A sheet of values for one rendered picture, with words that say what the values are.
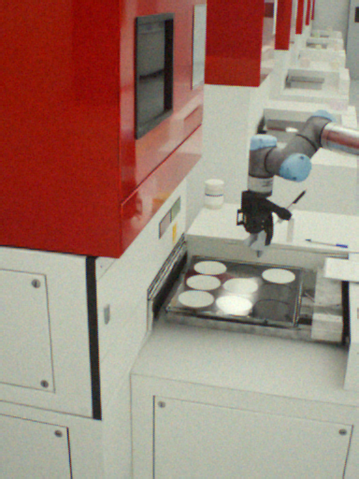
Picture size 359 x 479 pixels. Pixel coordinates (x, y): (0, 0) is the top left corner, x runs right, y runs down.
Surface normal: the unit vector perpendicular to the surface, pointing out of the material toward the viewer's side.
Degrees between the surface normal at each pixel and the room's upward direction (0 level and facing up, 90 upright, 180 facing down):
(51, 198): 90
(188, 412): 90
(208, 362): 0
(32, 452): 90
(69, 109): 90
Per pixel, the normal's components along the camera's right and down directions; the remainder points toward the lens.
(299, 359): 0.02, -0.92
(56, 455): -0.23, 0.36
